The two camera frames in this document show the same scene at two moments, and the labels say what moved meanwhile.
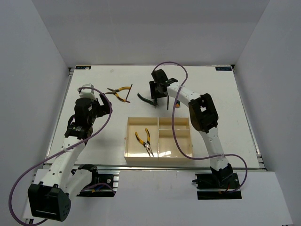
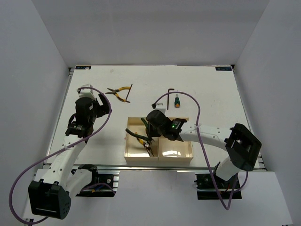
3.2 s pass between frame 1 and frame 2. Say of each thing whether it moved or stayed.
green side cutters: moved
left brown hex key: stayed
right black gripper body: moved
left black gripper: stayed
